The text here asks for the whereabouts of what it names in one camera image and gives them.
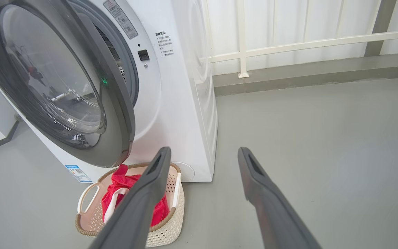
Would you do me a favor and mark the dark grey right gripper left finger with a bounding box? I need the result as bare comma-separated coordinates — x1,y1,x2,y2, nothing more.
88,146,172,249

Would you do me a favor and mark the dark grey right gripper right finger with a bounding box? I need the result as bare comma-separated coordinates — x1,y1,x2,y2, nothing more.
237,147,322,249

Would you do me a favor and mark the red and white garment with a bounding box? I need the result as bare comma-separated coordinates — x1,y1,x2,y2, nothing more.
101,164,170,227

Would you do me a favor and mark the grey washing machine door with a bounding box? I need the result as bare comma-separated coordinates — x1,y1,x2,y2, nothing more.
0,0,136,168

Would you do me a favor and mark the cream perforated basket brown rim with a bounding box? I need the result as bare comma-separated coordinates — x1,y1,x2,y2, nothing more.
75,162,185,248

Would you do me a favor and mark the white front-load washing machine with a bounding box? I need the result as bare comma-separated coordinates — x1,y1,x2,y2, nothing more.
0,0,219,183

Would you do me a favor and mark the blue energy label sticker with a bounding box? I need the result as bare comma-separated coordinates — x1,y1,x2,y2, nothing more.
64,164,93,183

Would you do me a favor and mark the grey raised floor kerb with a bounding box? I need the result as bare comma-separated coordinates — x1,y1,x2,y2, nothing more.
212,52,398,97

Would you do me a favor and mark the cream metal railing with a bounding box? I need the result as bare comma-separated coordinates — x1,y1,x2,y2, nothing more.
200,0,398,79

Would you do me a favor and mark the grey warning label sticker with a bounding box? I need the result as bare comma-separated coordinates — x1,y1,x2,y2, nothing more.
103,0,139,39

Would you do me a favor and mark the grey window post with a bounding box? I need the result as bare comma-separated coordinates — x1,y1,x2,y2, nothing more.
364,0,398,58

